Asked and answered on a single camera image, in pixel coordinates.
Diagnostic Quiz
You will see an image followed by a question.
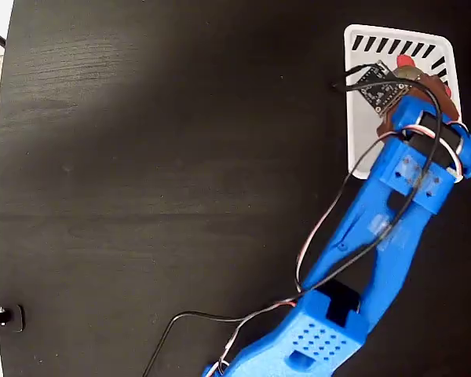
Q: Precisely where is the white plastic basket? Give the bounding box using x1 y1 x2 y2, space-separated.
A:
343 24 462 180

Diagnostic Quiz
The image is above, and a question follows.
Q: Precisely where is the black camera cable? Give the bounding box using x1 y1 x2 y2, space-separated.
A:
142 64 445 377

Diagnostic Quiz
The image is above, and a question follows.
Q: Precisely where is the camera circuit board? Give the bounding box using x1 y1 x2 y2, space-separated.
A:
358 60 414 117

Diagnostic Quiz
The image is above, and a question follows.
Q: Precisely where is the red gold turtle toy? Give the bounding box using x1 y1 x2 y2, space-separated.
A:
391 55 453 98

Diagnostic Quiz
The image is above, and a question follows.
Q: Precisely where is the black table clamp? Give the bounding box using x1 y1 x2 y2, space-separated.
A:
0 303 26 334

